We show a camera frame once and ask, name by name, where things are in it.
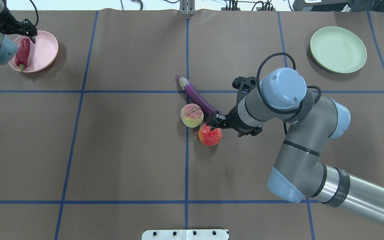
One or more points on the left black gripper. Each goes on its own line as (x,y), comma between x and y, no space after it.
(9,24)

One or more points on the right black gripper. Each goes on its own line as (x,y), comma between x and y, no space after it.
(235,120)

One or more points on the red pomegranate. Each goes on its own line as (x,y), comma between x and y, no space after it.
(207,136)

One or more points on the red chili pepper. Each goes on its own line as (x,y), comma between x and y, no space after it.
(22,55)

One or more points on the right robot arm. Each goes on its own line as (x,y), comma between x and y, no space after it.
(313,120)

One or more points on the pink plastic plate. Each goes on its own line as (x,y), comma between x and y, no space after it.
(42,53)

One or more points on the pink green peach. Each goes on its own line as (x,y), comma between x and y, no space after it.
(191,115)

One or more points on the purple eggplant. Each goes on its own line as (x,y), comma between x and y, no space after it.
(195,96)

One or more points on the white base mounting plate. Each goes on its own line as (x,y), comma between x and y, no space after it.
(186,234)

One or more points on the green plastic plate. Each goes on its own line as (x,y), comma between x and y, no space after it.
(338,50)

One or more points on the aluminium frame post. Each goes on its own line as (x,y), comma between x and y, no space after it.
(187,7)

